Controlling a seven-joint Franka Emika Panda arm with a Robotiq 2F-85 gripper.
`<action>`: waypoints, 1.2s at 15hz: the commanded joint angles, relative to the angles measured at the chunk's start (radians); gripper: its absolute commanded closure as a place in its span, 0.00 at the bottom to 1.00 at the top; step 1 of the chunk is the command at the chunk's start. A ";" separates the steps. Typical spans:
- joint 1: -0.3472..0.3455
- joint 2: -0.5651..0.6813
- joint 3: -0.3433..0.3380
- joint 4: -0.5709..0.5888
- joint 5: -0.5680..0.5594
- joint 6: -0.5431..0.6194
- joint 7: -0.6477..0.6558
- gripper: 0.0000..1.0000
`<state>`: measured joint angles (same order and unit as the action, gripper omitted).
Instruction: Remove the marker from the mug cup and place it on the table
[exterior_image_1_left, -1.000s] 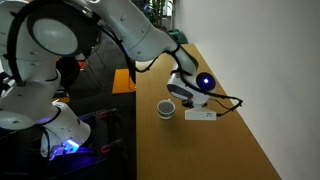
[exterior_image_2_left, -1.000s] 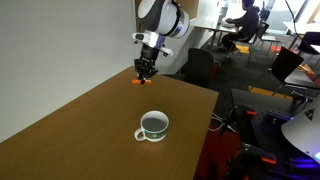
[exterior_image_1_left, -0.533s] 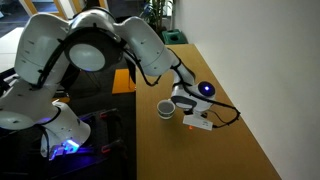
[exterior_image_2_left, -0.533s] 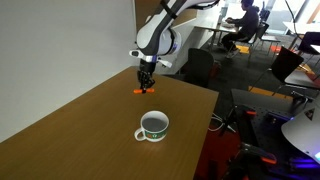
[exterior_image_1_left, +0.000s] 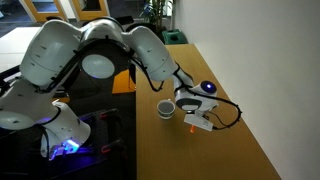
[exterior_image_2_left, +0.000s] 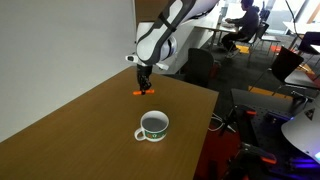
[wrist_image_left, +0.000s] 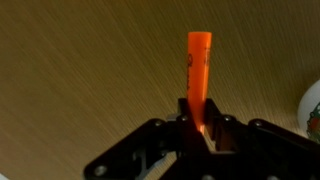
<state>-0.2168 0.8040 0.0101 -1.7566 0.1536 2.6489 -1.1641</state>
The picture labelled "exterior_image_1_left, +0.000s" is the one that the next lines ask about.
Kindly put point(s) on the green potted plant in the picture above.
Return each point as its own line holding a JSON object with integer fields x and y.
{"x": 158, "y": 13}

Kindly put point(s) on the green waste bin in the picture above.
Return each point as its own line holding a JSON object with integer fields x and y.
{"x": 172, "y": 36}

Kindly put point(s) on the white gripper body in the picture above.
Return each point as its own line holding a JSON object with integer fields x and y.
{"x": 199, "y": 123}

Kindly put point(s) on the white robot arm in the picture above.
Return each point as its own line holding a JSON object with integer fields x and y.
{"x": 33, "y": 93}

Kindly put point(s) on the orange wooden door frame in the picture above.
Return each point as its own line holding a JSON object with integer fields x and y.
{"x": 90, "y": 13}
{"x": 43, "y": 15}

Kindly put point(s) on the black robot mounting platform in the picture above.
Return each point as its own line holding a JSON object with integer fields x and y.
{"x": 100, "y": 133}

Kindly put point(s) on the orange marker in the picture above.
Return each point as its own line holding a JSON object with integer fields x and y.
{"x": 192, "y": 129}

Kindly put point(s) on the white office table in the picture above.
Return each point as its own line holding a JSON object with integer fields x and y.
{"x": 13, "y": 43}

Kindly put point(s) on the white mug with green band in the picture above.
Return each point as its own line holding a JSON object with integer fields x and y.
{"x": 165, "y": 114}

